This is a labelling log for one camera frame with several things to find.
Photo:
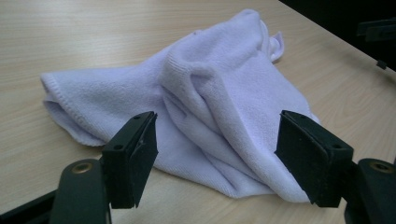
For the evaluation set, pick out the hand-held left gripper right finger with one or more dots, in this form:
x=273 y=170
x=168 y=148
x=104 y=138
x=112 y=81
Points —
x=314 y=161

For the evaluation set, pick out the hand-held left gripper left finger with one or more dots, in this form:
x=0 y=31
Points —
x=130 y=161

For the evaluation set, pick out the white towel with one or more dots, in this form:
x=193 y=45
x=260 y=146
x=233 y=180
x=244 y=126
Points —
x=224 y=81

